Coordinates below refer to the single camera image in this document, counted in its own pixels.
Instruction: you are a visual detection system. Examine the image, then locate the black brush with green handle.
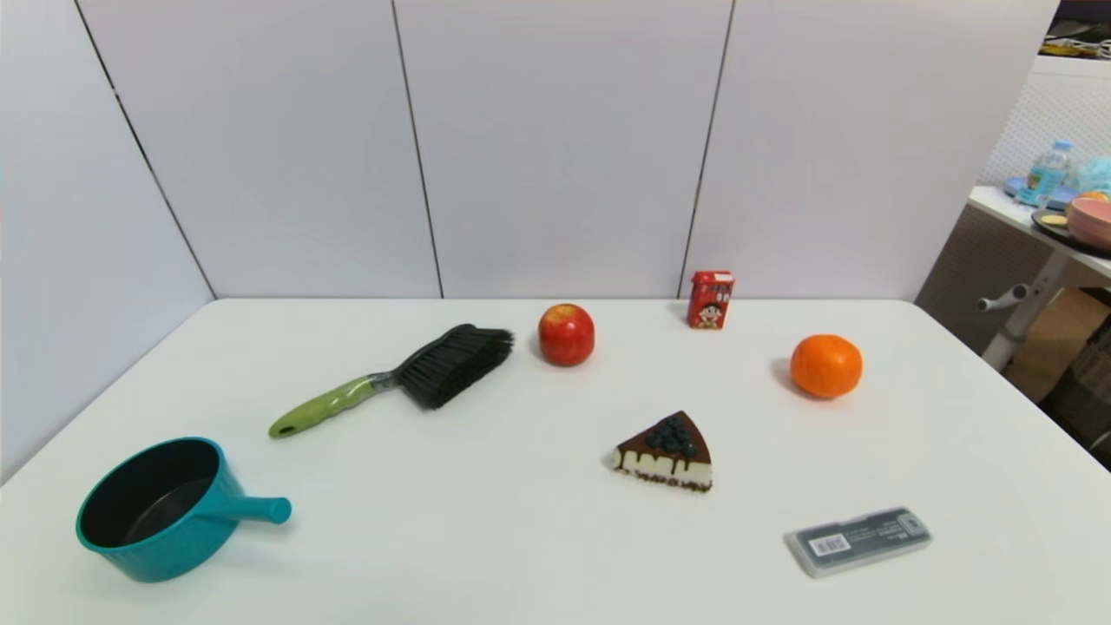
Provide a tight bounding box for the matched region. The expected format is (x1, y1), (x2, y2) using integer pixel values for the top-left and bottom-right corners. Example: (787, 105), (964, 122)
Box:
(267, 324), (515, 440)

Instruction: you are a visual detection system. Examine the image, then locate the red apple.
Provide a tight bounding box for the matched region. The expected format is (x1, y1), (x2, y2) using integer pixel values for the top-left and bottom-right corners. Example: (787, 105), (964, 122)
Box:
(538, 303), (596, 367)

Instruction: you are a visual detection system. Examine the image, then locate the red milk carton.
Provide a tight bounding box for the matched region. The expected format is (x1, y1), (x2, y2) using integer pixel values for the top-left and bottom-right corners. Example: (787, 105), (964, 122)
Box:
(687, 271), (736, 331)

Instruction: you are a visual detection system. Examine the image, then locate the chocolate blueberry cake slice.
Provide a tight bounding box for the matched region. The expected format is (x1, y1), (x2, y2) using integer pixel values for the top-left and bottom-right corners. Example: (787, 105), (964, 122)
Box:
(611, 411), (714, 494)

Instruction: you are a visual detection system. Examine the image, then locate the orange fruit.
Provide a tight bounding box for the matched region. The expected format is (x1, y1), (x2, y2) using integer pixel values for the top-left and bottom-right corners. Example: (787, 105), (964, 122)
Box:
(790, 334), (864, 400)

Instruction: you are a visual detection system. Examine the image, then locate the grey plastic pencil case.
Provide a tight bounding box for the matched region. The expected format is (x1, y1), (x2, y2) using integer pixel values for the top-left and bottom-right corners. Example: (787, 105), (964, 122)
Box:
(784, 507), (934, 579)

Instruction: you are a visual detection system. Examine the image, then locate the teal saucepan with black inside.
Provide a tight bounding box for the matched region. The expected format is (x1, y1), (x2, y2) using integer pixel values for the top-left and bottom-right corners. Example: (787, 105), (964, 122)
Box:
(76, 437), (293, 583)

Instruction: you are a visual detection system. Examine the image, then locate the blue plate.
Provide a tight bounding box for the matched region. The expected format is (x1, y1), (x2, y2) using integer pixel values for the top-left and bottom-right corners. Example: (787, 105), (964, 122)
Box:
(1005, 176), (1081, 209)

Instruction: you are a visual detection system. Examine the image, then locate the white side table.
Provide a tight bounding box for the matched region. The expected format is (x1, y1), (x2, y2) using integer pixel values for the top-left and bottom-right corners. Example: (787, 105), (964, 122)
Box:
(969, 185), (1111, 372)

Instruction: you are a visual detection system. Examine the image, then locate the cardboard box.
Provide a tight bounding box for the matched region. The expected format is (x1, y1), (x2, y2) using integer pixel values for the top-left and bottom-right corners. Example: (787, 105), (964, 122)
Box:
(1007, 286), (1111, 402)

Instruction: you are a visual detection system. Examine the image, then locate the black tray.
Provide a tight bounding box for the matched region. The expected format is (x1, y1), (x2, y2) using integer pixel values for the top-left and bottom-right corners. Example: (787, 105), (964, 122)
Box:
(1031, 207), (1111, 260)

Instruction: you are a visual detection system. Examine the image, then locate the clear water bottle blue label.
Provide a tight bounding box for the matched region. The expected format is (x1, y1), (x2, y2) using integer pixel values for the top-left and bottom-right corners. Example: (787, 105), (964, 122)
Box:
(1028, 140), (1075, 205)

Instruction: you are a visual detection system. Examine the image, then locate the pink bowl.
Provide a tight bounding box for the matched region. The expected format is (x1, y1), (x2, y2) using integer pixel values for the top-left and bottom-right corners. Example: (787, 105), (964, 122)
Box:
(1067, 196), (1111, 253)

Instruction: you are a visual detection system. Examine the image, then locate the white pegboard panel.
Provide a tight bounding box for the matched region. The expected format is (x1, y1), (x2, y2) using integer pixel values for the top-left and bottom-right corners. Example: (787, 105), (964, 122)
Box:
(979, 54), (1111, 188)

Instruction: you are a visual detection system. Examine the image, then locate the light blue bag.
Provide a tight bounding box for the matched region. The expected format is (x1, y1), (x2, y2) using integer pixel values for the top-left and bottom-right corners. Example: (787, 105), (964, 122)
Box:
(1075, 156), (1111, 197)

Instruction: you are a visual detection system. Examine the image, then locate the dark shelf clutter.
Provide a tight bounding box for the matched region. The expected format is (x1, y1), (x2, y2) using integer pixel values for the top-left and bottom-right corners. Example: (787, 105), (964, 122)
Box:
(1046, 0), (1111, 60)

